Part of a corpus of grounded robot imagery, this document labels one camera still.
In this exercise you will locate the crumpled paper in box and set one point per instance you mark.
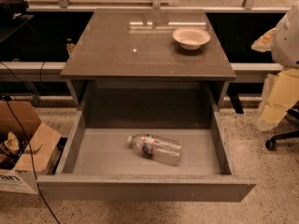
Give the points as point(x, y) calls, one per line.
point(12, 143)

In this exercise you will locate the grey cabinet with glossy top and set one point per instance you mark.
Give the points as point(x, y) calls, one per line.
point(127, 70)

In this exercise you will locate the open grey top drawer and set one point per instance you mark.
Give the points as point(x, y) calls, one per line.
point(98, 163)

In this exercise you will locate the clear plastic water bottle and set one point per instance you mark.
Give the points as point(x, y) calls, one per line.
point(156, 148)

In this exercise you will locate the black bag on desk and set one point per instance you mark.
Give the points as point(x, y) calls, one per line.
point(12, 9)

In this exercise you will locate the small bottle behind cabinet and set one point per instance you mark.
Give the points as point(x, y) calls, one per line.
point(70, 45)

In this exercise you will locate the brown cardboard box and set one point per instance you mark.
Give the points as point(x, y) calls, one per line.
point(39, 146)

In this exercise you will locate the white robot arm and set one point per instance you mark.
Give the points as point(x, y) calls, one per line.
point(281, 91)

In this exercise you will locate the white paper bowl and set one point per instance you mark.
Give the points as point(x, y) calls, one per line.
point(191, 38)

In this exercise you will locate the black office chair base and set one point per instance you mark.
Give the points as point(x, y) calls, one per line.
point(272, 144)

